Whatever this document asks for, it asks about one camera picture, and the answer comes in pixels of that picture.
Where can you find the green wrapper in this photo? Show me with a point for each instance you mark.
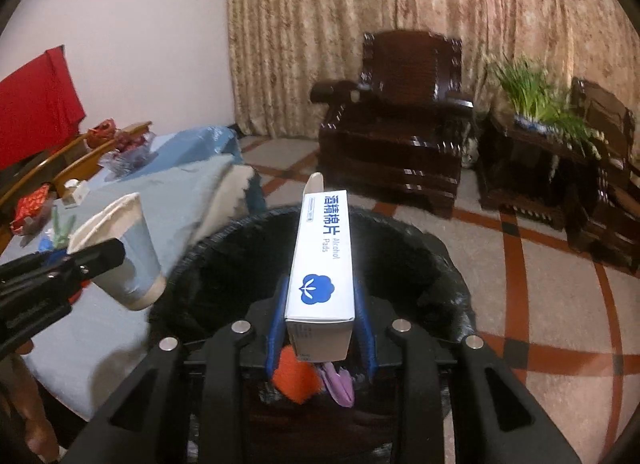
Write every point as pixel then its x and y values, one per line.
pixel 62 231

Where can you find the red cloth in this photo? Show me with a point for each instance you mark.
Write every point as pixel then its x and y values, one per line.
pixel 35 104

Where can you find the red snack packet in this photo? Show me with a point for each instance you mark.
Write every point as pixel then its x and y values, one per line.
pixel 31 206

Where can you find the red bag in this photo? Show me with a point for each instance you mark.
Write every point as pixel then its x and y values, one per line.
pixel 102 130

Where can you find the person's left forearm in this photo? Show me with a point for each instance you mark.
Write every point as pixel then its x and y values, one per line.
pixel 25 409

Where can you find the purple crumpled wrapper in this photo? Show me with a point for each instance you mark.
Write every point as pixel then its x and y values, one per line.
pixel 337 384

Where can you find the blue tablecloth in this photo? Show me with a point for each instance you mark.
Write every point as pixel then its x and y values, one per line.
pixel 200 142

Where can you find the glass fruit bowl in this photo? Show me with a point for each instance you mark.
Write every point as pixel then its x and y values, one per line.
pixel 125 159

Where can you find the dark wooden side table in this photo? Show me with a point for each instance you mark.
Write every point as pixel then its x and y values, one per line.
pixel 525 174

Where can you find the orange crumpled wrapper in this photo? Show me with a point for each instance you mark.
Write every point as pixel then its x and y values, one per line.
pixel 296 376

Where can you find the beige patterned curtain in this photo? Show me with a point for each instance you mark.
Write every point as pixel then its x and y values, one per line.
pixel 325 44

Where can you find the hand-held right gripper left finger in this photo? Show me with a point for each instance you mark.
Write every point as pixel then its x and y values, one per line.
pixel 277 329

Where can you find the blue white paper cup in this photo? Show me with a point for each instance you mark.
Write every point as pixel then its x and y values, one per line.
pixel 135 254

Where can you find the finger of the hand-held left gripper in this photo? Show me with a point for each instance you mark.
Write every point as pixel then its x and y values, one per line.
pixel 97 255

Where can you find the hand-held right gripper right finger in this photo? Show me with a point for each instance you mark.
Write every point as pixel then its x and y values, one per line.
pixel 366 334

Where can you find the black lined trash bin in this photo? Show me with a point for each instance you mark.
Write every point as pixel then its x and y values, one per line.
pixel 410 264

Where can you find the potted green plant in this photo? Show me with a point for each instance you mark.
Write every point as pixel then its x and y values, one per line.
pixel 535 94

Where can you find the white blue cardboard box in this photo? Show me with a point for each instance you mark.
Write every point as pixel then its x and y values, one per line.
pixel 325 264

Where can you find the small blue wrapper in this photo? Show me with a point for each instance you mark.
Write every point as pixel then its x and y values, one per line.
pixel 45 244

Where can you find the tissue box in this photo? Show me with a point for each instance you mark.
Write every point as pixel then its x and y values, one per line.
pixel 75 192

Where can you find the dark wooden armchair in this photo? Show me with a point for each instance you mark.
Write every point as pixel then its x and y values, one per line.
pixel 400 144
pixel 607 184

